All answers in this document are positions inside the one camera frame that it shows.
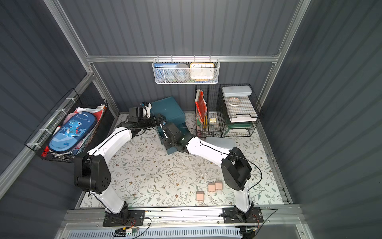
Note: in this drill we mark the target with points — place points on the pink plug three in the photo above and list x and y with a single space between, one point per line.
200 196

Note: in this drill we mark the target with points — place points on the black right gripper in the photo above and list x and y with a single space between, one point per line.
166 136

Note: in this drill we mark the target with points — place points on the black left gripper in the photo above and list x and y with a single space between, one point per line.
156 120

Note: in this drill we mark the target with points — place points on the blue dinosaur pencil case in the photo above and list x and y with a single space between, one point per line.
72 132

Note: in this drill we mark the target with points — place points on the floral table mat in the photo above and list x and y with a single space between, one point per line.
145 175

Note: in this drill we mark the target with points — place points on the pink plug two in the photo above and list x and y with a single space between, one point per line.
218 185

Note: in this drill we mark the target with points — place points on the black wire desk organizer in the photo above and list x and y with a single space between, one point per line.
217 123

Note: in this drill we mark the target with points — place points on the grey tape roll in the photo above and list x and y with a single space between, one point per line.
182 72

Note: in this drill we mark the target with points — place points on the grey pencil box on rack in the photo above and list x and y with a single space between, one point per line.
235 91

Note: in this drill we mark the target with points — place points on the teal drawer cabinet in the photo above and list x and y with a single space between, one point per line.
169 108

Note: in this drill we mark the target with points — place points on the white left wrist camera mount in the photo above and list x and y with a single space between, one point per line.
146 107

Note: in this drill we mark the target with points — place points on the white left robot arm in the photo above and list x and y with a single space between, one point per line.
91 171

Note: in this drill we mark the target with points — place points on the white hanging wire basket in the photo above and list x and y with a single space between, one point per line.
171 71

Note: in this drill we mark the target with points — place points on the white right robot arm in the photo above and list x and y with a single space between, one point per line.
235 168

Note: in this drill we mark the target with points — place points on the grey pencil box on table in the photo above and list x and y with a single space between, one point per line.
227 143

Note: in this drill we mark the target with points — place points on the clear tape roll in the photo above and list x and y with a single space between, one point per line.
234 101

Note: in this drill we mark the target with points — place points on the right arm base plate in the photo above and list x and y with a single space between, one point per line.
234 215

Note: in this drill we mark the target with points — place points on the white checkered notebook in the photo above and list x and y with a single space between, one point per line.
245 112

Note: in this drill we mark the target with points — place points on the pink plug one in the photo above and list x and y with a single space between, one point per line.
211 187

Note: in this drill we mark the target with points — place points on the yellow alarm clock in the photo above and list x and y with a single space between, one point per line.
202 71

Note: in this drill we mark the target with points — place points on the black side wire basket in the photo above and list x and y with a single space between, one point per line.
72 103

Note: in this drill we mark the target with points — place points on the red book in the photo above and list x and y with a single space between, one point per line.
201 106

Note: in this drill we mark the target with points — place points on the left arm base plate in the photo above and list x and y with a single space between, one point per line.
124 219

